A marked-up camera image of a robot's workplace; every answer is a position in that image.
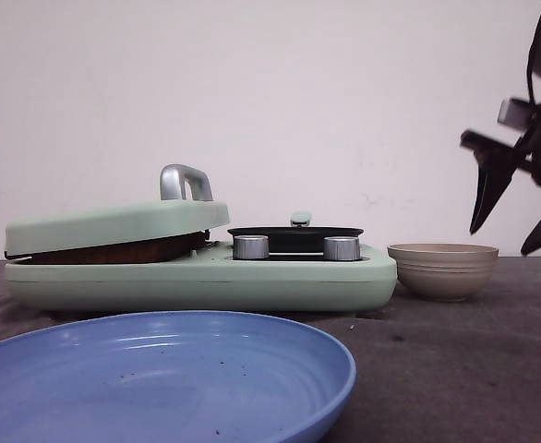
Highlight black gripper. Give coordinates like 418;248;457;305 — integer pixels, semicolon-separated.
460;116;541;256

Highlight beige ribbed bowl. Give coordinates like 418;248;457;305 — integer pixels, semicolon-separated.
387;243;499;301

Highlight mint green sandwich maker lid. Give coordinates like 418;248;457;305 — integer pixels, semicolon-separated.
5;164;230;259

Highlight white bread slice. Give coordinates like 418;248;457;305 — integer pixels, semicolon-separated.
19;231;210;265

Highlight mint green breakfast maker base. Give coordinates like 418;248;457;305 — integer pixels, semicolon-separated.
5;242;397;312

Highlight right silver control knob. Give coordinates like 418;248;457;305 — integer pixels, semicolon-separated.
323;236;361;261

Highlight silver control knob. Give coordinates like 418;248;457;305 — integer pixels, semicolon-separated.
323;236;361;261
233;235;270;260

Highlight small black frying pan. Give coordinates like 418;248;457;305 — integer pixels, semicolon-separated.
228;226;364;254

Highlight left silver control knob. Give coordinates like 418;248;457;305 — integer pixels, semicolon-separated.
233;235;270;260

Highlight blue plate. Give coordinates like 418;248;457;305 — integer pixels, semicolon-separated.
0;311;356;442

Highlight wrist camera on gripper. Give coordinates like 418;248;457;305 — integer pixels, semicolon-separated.
497;97;541;132

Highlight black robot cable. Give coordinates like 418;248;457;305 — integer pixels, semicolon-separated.
524;0;541;105

